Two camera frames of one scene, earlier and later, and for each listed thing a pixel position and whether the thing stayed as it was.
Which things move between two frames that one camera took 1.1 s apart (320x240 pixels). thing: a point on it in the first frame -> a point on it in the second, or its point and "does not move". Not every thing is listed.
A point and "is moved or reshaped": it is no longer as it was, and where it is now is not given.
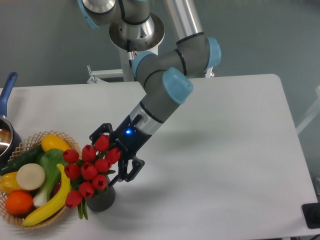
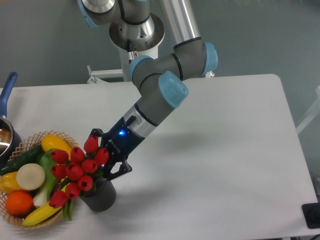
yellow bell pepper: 8,183 does not move
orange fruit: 19,202 does not move
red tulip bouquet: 90,169 is moved or reshaped
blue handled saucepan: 10,139 does not move
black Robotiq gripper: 130,140 -> 120,141
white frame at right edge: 312,114 does not move
